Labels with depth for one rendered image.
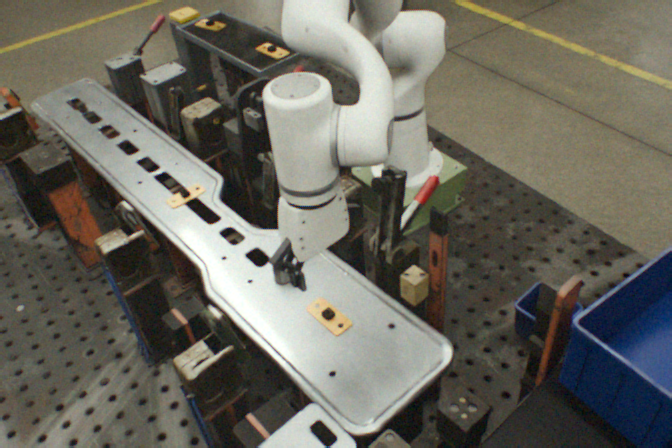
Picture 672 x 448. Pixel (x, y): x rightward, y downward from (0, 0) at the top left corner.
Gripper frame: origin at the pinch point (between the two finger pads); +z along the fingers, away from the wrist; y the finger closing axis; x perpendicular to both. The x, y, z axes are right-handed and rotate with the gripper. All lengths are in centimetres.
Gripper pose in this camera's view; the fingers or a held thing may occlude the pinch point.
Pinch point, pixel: (321, 266)
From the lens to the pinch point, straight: 94.5
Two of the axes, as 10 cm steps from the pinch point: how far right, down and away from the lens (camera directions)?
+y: -7.5, 4.9, -4.5
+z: 0.9, 7.4, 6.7
